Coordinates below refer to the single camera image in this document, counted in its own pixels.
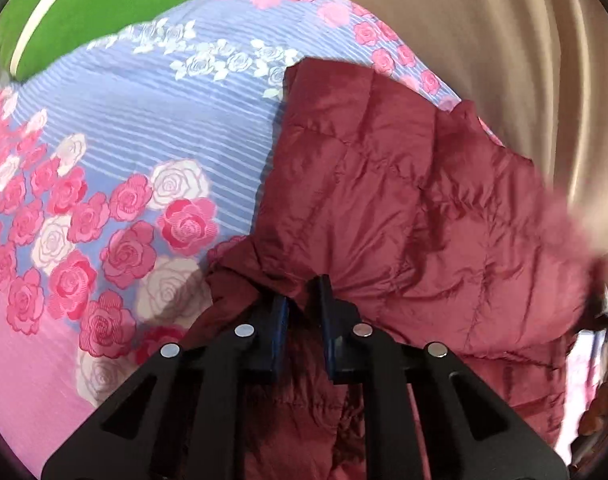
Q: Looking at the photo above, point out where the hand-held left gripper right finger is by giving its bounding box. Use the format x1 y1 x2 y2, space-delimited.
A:
306 275 569 480

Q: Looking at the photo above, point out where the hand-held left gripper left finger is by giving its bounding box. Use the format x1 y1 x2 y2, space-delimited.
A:
41 294 291 480

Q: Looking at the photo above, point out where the maroon puffer jacket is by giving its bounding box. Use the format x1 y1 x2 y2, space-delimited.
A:
184 57 608 480

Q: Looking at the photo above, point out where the floral pink and blue bed sheet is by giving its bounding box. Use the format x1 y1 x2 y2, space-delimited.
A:
0 0 509 463

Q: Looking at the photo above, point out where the beige curtain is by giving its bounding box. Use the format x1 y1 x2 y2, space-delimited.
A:
211 0 608 311

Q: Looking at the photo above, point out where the green pillow with white stripe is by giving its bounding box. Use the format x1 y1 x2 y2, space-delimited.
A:
0 0 215 82

